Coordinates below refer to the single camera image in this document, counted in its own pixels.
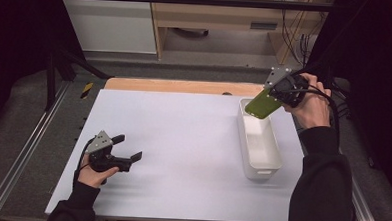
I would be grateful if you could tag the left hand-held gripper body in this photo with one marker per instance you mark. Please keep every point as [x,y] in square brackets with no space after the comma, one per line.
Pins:
[106,160]

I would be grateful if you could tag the aluminium rail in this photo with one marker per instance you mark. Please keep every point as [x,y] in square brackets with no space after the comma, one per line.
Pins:
[25,149]
[366,211]

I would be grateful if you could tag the white cabinet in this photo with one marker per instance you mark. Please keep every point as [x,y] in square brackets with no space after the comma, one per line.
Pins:
[111,26]

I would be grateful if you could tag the green phone case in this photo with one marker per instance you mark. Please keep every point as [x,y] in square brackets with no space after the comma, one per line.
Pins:
[262,105]

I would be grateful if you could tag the white plastic storage bin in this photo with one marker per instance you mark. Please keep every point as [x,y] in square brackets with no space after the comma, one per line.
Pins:
[260,150]

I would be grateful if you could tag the yellow black hazard tape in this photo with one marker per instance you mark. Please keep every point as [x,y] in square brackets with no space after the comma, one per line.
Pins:
[86,90]

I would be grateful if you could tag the wooden table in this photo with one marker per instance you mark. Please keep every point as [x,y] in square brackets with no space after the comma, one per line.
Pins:
[185,86]

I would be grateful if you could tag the dark curtain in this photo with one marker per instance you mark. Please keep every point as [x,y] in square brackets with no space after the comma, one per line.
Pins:
[16,49]
[378,81]

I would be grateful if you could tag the black horizontal frame bar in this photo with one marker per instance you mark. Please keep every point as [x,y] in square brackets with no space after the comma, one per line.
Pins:
[189,0]

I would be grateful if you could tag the light wooden desk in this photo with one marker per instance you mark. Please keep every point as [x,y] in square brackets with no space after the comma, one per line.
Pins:
[221,16]

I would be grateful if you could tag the person's right hand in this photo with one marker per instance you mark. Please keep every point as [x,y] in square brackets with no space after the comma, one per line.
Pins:
[312,109]

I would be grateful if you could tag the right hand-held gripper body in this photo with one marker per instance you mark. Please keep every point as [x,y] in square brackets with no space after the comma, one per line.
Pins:
[290,89]

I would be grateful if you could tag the white table cover sheet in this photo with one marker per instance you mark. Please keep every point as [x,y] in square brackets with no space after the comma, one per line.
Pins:
[181,176]

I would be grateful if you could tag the person's left hand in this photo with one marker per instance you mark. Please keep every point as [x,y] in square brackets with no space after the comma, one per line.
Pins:
[92,177]

